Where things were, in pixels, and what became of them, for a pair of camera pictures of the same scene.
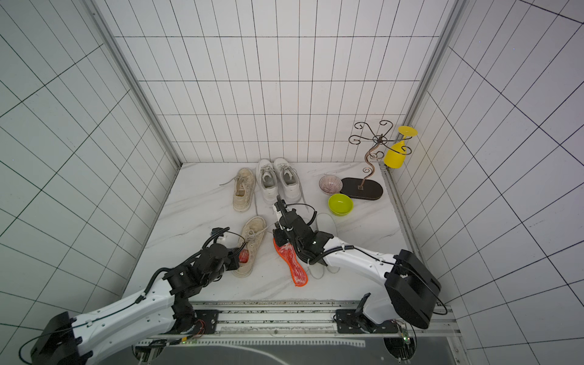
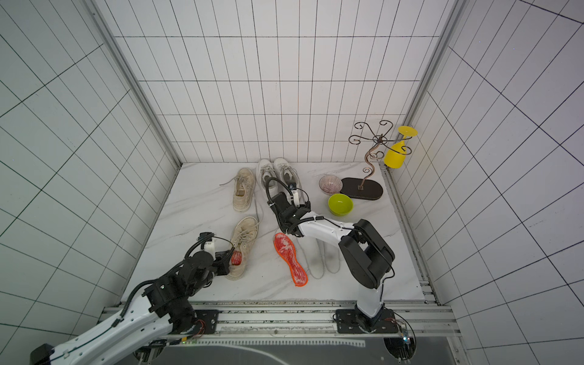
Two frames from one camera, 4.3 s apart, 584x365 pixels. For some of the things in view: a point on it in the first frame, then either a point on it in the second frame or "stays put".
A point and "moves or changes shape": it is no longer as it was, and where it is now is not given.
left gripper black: x=233 y=256 stays put
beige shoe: x=244 y=189 stays put
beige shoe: x=251 y=239 moves or changes shape
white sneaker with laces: x=288 y=179 stays put
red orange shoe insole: x=288 y=252 stays put
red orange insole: x=244 y=255 moves or changes shape
